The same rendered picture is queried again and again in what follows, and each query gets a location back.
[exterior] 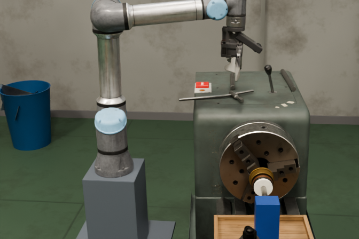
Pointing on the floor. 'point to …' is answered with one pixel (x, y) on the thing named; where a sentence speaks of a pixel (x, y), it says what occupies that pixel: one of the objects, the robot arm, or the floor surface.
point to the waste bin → (28, 113)
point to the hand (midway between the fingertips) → (239, 76)
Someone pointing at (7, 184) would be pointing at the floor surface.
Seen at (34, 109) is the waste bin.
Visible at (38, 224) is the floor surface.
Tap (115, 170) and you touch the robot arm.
